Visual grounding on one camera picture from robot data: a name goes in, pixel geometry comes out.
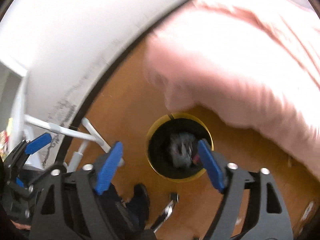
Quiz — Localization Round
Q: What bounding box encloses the white desk leg frame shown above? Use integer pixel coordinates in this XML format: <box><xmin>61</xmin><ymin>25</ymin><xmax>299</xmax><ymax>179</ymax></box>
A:
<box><xmin>24</xmin><ymin>114</ymin><xmax>126</xmax><ymax>173</ymax></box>

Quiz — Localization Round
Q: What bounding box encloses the chrome chair base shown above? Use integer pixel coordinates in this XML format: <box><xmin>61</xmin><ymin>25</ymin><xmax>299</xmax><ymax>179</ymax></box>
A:
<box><xmin>150</xmin><ymin>192</ymin><xmax>180</xmax><ymax>233</ymax></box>

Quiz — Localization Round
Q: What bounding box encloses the pink bed blanket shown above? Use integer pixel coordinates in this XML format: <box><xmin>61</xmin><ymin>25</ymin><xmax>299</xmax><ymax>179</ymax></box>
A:
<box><xmin>145</xmin><ymin>0</ymin><xmax>319</xmax><ymax>176</ymax></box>

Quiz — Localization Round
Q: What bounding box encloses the trash inside bin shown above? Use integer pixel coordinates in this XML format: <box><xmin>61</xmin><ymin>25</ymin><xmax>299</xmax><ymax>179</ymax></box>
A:
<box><xmin>169</xmin><ymin>133</ymin><xmax>199</xmax><ymax>168</ymax></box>

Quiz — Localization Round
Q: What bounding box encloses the black round trash bin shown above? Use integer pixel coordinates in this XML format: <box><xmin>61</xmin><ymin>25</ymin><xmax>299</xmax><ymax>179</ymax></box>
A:
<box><xmin>146</xmin><ymin>113</ymin><xmax>214</xmax><ymax>183</ymax></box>

